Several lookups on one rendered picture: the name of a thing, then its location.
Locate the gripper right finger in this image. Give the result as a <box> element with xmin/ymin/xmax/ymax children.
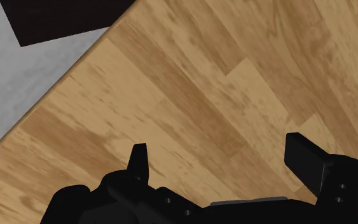
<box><xmin>284</xmin><ymin>132</ymin><xmax>358</xmax><ymax>224</ymax></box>

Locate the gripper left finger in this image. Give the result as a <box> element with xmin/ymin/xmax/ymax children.
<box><xmin>39</xmin><ymin>143</ymin><xmax>205</xmax><ymax>224</ymax></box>

